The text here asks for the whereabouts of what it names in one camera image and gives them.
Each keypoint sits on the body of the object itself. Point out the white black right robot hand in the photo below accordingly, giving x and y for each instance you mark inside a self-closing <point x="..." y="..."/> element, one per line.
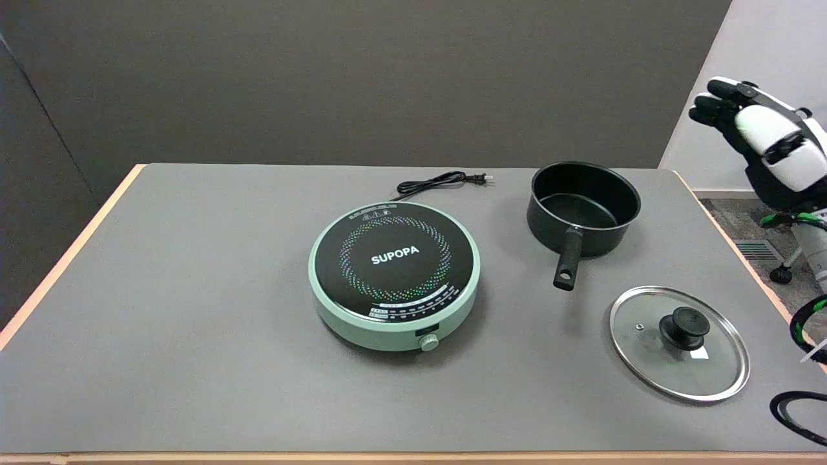
<point x="785" y="145"/>

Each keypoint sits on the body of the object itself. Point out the glass pot lid black knob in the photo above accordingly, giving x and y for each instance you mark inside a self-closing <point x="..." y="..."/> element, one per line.
<point x="646" y="349"/>

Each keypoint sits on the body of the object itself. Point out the floor vent grille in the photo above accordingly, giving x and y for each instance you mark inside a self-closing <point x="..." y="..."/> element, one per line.
<point x="757" y="249"/>

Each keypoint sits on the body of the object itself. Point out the metal stand legs with casters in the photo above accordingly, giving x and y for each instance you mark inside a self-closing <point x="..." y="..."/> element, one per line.
<point x="782" y="274"/>

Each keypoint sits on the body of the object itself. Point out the green round induction cooker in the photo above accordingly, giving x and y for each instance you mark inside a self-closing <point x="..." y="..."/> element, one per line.
<point x="394" y="271"/>

